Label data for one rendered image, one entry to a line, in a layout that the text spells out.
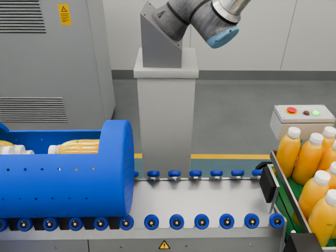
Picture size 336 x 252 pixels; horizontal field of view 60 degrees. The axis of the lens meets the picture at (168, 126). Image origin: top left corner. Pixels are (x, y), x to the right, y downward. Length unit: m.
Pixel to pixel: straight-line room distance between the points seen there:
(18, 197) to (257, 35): 3.28
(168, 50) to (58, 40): 1.19
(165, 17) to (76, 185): 0.93
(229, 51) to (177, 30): 2.32
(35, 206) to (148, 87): 0.87
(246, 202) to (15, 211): 0.70
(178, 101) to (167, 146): 0.31
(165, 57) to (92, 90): 1.19
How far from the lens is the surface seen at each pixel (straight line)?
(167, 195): 1.03
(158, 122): 1.61
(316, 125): 1.23
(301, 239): 0.91
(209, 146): 2.71
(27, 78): 2.67
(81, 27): 2.34
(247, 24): 3.67
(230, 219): 0.93
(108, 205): 0.81
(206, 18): 1.37
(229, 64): 3.79
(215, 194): 1.04
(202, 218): 0.91
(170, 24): 1.44
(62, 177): 0.79
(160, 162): 1.79
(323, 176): 0.95
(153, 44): 1.44
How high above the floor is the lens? 1.70
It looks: 35 degrees down
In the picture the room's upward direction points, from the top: straight up
